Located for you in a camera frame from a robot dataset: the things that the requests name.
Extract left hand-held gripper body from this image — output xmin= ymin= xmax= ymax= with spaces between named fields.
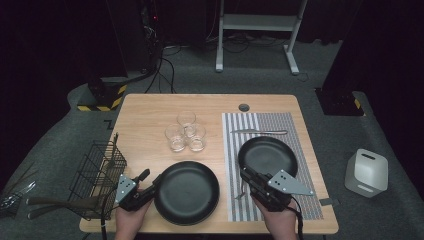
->
xmin=114 ymin=173 xmax=157 ymax=213

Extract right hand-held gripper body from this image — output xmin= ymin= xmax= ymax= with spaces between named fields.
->
xmin=246 ymin=168 xmax=315 ymax=213

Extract black plate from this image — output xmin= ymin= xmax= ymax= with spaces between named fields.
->
xmin=154 ymin=160 xmax=221 ymax=226
xmin=237 ymin=135 xmax=300 ymax=179

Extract silver table knife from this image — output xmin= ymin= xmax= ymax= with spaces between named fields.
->
xmin=229 ymin=128 xmax=289 ymax=136

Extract black wire basket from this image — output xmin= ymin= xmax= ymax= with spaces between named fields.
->
xmin=68 ymin=133 xmax=128 ymax=221

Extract person's left hand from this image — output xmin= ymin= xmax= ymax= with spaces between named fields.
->
xmin=114 ymin=199 xmax=154 ymax=240

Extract person's right hand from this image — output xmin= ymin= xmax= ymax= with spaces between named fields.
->
xmin=251 ymin=196 xmax=298 ymax=240

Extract clear drinking glass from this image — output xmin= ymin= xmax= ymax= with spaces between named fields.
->
xmin=164 ymin=123 xmax=187 ymax=153
xmin=176 ymin=110 xmax=197 ymax=138
xmin=185 ymin=123 xmax=207 ymax=153

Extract grey tape piece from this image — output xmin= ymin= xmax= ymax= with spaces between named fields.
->
xmin=319 ymin=197 xmax=342 ymax=207

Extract striped woven placemat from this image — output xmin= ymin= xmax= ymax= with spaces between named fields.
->
xmin=221 ymin=112 xmax=325 ymax=223

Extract black yellow striped base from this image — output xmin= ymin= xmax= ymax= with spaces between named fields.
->
xmin=77 ymin=77 xmax=129 ymax=113
xmin=315 ymin=87 xmax=365 ymax=117

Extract white box device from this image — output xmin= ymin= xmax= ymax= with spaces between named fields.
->
xmin=344 ymin=148 xmax=390 ymax=199

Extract silver cutlery pile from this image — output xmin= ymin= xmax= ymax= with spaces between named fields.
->
xmin=0 ymin=181 xmax=37 ymax=216

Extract black equipment rack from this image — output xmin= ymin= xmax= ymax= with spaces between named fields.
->
xmin=106 ymin=0 xmax=163 ymax=73

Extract white metal stand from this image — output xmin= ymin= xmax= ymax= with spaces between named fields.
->
xmin=215 ymin=0 xmax=308 ymax=76

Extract left hand-held gripper cable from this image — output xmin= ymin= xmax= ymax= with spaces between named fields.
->
xmin=100 ymin=186 xmax=121 ymax=240

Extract hand-held gripper cable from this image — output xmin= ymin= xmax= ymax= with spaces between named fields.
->
xmin=100 ymin=186 xmax=121 ymax=240
xmin=288 ymin=204 xmax=305 ymax=240

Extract right hand-held gripper cable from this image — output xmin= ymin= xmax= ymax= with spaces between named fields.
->
xmin=288 ymin=204 xmax=305 ymax=240

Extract dark wooden handle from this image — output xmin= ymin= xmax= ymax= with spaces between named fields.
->
xmin=28 ymin=203 xmax=73 ymax=221
xmin=26 ymin=195 xmax=101 ymax=209

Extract black floor cables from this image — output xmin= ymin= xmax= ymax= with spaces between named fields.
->
xmin=144 ymin=46 xmax=178 ymax=95

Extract black cable tangle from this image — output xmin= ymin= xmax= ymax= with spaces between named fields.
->
xmin=206 ymin=33 xmax=288 ymax=54

